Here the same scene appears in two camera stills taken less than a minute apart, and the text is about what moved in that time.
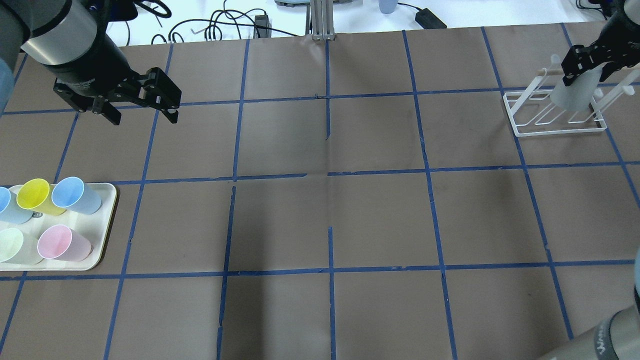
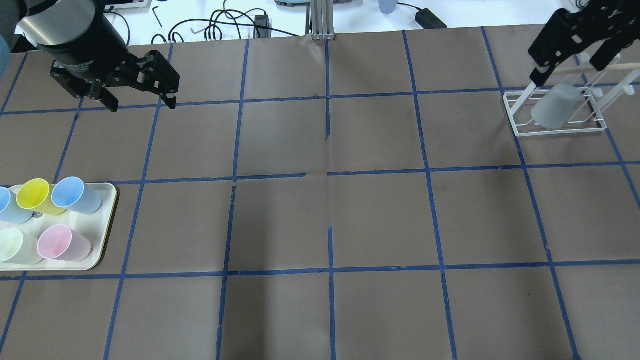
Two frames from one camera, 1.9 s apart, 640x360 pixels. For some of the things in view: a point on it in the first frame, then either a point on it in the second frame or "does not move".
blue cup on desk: [387, 6] does not move
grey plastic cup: [579, 94] to [552, 111]
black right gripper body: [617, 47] to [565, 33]
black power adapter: [427, 20] does not move
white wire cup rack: [532, 113] does not move
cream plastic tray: [95, 225] does not move
